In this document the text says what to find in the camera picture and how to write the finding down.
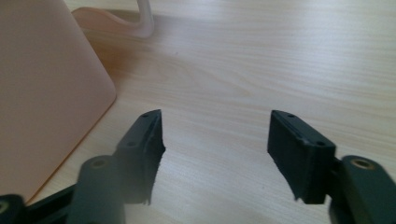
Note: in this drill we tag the orange plastic cutting board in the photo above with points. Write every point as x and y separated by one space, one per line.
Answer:
46 93

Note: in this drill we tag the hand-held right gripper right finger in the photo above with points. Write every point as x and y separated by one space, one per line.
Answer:
303 155

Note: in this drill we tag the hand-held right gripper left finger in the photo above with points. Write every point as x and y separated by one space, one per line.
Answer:
141 152

